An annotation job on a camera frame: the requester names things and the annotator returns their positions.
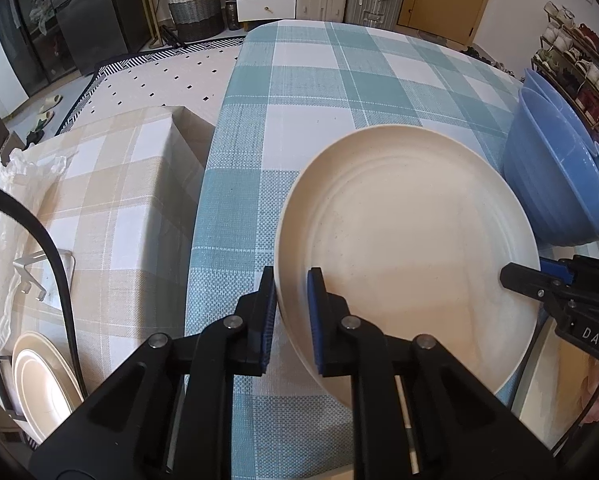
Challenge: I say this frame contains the black wire plate rack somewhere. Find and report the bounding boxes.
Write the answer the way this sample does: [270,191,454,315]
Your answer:
[0,352,35,433]

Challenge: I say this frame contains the scattered pile of sneakers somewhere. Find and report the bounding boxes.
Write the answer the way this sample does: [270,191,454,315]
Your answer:
[462,45,525,81]

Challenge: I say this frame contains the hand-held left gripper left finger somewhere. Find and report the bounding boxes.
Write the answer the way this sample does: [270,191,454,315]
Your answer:
[29,266,280,480]

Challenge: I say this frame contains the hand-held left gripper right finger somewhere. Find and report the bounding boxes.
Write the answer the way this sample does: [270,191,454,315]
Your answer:
[307,267,563,480]

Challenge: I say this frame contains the rows of shoes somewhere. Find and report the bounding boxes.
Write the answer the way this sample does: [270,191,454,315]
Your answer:
[532,2,599,126]

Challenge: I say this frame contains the gold metal shoe rack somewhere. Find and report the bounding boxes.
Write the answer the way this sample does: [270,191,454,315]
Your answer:
[529,2,599,131]

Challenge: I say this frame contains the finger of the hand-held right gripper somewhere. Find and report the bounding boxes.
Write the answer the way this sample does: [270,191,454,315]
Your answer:
[500,263,567,311]
[540,255,599,286]

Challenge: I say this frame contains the black cable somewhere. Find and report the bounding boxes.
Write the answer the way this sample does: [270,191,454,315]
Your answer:
[548,357,599,458]
[0,180,86,403]

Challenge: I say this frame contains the dark glass cabinet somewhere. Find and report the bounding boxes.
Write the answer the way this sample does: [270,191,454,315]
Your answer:
[0,0,80,111]

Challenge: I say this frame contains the white plastic bag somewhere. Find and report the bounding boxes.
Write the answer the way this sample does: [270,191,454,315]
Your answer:
[0,147,67,356]

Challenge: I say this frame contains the white wardrobe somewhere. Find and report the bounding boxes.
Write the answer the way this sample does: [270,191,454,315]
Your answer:
[0,10,30,116]

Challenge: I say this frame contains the woven laundry basket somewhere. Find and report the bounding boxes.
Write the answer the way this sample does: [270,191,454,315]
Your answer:
[162,0,225,43]

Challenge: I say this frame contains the metal stand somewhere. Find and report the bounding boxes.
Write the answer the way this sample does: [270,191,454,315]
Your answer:
[13,249,76,311]

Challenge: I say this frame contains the black fridge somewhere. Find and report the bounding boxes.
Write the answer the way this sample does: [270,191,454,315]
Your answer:
[42,0,152,76]

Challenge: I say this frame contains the beige plaid tablecloth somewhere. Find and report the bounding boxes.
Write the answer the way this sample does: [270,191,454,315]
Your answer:
[0,105,217,411]

